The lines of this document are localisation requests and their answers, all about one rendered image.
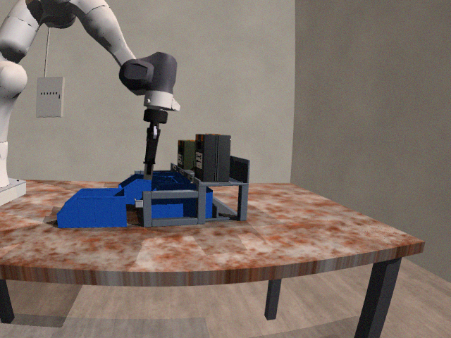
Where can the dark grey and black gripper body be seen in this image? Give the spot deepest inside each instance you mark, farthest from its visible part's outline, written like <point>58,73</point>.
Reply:
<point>155,117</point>

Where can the grey metal shelf frame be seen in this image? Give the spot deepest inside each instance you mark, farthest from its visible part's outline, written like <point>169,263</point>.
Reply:
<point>238,176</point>

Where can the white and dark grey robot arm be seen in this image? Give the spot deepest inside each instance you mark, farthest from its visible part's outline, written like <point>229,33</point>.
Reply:
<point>153,76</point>

